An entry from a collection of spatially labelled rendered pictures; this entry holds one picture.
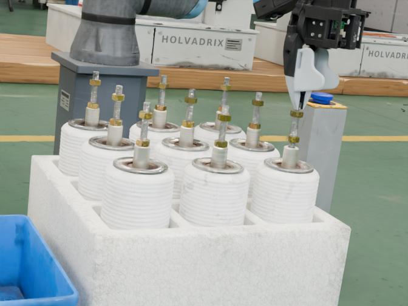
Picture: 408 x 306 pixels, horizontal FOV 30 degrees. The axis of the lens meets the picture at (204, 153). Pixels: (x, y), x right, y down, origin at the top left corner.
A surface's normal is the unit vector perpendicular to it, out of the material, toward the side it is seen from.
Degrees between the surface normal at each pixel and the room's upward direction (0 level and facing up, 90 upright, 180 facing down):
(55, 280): 88
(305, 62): 91
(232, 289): 90
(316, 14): 90
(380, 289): 0
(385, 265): 0
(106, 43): 72
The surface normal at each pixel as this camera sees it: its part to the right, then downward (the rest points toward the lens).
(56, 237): -0.90, 0.00
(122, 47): 0.57, -0.04
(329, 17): -0.62, 0.11
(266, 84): 0.47, 0.27
